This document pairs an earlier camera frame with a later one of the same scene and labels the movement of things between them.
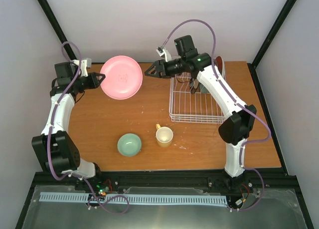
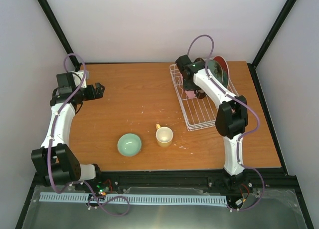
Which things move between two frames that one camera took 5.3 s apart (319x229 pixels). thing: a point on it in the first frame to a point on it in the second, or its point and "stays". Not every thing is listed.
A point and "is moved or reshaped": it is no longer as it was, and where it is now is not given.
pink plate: x=123 y=77 to x=191 y=94
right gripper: x=159 y=65 to x=187 y=88
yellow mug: x=164 y=136 stays
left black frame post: x=55 y=21 stays
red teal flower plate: x=219 y=63 is moved or reshaped
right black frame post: x=285 y=11 stays
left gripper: x=95 y=84 to x=99 y=93
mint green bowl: x=129 y=144 stays
